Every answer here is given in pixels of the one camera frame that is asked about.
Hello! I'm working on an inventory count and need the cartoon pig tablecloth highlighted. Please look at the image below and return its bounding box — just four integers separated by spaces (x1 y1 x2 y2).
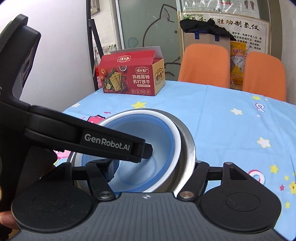
65 81 295 240

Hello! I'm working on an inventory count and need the red cracker box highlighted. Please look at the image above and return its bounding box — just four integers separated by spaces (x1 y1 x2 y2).
98 46 166 96

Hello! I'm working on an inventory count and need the right orange chair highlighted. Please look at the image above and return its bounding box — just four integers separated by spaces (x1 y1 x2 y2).
242 52 287 101

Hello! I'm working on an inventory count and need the black cloth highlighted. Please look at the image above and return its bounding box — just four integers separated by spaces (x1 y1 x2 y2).
179 19 236 41

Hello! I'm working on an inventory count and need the cardboard box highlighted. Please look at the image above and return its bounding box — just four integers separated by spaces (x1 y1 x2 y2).
183 33 230 54

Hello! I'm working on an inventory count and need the stainless steel bowl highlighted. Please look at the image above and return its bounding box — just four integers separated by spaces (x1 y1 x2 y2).
67 108 197 196

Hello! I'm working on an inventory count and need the orange chair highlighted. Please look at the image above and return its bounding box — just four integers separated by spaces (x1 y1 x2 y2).
178 44 230 88
242 52 287 101

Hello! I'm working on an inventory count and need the black metal rack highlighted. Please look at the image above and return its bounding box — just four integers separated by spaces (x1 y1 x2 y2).
86 0 105 92

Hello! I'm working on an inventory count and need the left orange chair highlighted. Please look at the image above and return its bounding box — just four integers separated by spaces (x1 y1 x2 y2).
178 44 230 88

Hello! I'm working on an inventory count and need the white ribbed bowl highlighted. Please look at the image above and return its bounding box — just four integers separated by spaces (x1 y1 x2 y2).
101 109 181 193

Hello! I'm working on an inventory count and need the yellow snack bag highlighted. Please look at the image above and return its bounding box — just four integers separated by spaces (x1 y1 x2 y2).
230 41 248 90

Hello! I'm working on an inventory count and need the blue plastic bowl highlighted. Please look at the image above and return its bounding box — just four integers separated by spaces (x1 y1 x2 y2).
76 110 181 199

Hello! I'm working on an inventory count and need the person's left hand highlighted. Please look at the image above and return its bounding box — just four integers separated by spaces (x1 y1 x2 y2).
0 211 19 230

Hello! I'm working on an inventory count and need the poster with chinese text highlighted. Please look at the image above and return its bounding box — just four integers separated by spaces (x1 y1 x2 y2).
181 11 271 54

